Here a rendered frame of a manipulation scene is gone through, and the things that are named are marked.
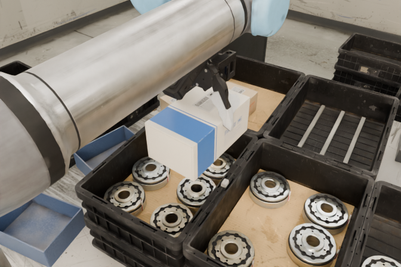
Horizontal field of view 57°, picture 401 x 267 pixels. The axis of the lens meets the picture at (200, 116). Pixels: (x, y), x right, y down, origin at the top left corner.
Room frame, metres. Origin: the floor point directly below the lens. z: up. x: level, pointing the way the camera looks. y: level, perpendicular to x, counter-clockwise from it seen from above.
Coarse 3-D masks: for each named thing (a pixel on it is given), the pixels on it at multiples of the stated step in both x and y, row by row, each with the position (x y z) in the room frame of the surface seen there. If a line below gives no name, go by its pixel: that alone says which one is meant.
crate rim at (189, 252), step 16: (256, 144) 0.74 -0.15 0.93; (272, 144) 0.74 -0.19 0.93; (320, 160) 0.67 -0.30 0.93; (368, 176) 0.62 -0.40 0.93; (224, 192) 0.57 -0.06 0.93; (368, 192) 0.57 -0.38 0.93; (208, 208) 0.52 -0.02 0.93; (192, 240) 0.44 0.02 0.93; (352, 240) 0.45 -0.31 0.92; (192, 256) 0.41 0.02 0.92; (208, 256) 0.41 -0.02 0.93; (352, 256) 0.41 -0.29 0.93
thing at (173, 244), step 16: (144, 128) 0.80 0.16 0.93; (128, 144) 0.74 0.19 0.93; (112, 160) 0.68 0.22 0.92; (240, 160) 0.67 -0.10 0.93; (224, 176) 0.62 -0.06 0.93; (80, 192) 0.57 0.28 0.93; (112, 208) 0.52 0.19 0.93; (128, 224) 0.49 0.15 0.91; (144, 224) 0.49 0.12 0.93; (192, 224) 0.48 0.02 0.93; (160, 240) 0.45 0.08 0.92; (176, 240) 0.44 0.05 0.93
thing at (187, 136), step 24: (192, 96) 0.66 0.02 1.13; (240, 96) 0.66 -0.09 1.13; (168, 120) 0.57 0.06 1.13; (192, 120) 0.57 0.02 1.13; (216, 120) 0.57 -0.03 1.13; (240, 120) 0.63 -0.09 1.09; (168, 144) 0.53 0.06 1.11; (192, 144) 0.50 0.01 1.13; (216, 144) 0.55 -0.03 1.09; (192, 168) 0.50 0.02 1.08
